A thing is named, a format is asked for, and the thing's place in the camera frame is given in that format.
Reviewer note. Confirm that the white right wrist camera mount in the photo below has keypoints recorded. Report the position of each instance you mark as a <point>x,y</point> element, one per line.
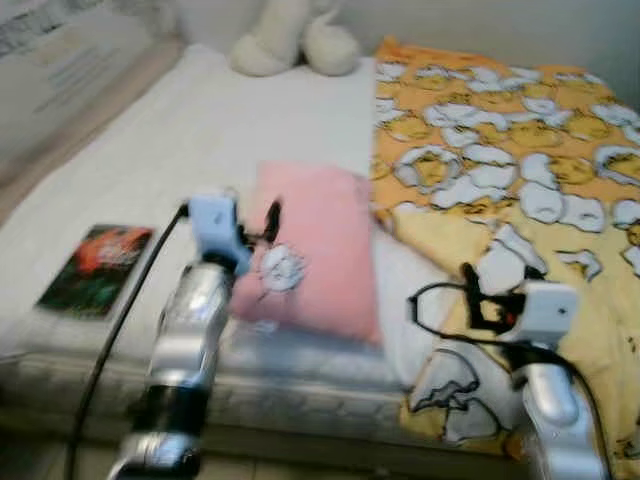
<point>548,312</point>

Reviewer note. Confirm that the yellow orange cartoon blanket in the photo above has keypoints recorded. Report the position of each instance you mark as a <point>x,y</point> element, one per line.
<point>510,150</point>

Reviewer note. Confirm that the white plush toy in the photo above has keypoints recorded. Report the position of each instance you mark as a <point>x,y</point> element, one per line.
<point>290,40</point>

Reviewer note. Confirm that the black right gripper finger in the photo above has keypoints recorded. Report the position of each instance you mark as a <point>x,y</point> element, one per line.
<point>472,285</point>

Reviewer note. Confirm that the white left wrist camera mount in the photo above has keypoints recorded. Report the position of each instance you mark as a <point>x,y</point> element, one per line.
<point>215,228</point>

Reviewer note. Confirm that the dark red green book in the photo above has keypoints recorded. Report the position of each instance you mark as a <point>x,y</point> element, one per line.
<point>100,265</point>

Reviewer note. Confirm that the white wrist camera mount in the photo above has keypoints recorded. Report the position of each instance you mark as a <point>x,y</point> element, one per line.
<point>548,312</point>
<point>215,228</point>

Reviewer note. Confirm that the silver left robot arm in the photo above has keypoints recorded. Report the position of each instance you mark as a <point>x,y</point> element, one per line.
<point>185,340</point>

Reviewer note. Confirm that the pink pillow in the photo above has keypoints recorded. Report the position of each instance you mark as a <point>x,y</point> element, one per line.
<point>325,250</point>

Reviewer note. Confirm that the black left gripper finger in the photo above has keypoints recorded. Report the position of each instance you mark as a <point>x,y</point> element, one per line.
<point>240,205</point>
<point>272,220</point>

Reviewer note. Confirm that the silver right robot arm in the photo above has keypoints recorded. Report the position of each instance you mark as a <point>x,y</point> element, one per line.
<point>555,410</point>

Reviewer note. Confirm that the white grey quilted mattress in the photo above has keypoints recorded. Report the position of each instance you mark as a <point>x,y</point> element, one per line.
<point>220,130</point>

